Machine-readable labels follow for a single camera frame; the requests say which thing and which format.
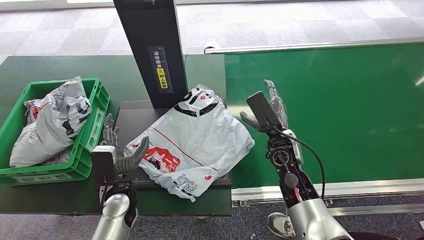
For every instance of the black and yellow column label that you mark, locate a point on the black and yellow column label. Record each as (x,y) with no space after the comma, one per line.
(160,69)

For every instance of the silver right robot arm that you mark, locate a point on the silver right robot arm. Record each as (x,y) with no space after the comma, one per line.
(314,222)

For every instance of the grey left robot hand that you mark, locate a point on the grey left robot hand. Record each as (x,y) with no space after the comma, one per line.
(127,164)

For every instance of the dark green table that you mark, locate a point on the dark green table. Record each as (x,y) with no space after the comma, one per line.
(33,66)

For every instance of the small white mailer package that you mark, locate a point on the small white mailer package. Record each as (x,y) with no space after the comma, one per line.
(31,111)

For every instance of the black scanner column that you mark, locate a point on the black scanner column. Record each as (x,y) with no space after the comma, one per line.
(145,30)

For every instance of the green conveyor belt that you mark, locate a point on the green conveyor belt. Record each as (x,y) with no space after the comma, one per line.
(348,99)

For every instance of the wide aluminium conveyor frame rail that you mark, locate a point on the wide aluminium conveyor frame rail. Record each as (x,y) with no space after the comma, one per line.
(364,188)

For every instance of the thin aluminium conveyor rail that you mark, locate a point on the thin aluminium conveyor rail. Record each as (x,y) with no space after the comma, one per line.
(314,45)

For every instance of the black scanner base plate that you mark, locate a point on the black scanner base plate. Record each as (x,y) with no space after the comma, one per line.
(132,119)

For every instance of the grey sneaker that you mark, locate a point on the grey sneaker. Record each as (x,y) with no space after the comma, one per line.
(278,225)

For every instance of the large crumpled white mailer package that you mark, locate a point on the large crumpled white mailer package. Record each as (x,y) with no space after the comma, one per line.
(49,132)

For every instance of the white poly mailer package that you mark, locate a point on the white poly mailer package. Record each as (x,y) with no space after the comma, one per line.
(198,139)

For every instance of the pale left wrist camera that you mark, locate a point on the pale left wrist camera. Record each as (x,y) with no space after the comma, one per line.
(102,193)

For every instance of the green plastic crate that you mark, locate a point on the green plastic crate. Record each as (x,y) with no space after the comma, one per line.
(82,162)

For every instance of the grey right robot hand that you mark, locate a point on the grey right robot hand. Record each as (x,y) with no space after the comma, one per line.
(263,111)

